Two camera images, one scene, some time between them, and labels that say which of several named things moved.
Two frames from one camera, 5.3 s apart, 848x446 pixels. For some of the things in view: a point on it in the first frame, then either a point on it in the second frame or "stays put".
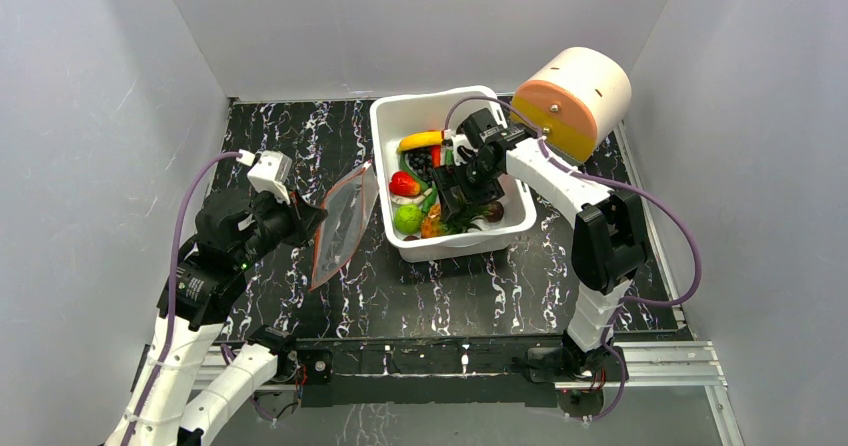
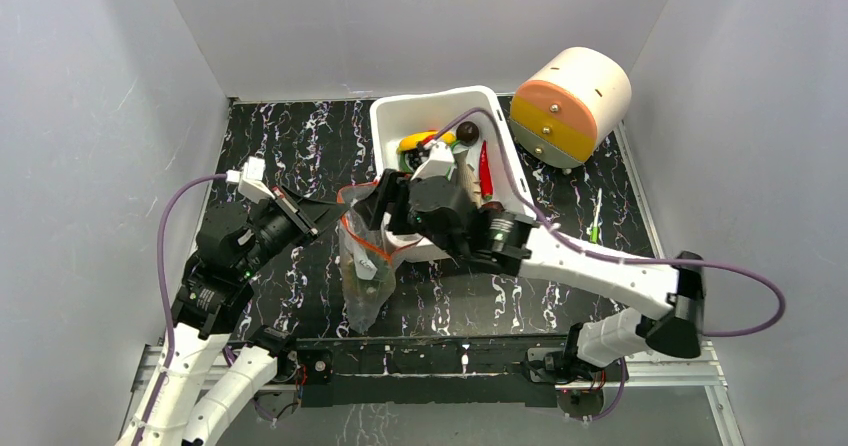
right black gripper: (453, 195) → (400, 200)
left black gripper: (305, 218) stays put
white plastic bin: (408, 134) stays put
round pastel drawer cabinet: (577, 103) stays put
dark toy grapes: (421, 162) stays put
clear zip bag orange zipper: (349, 209) → (370, 256)
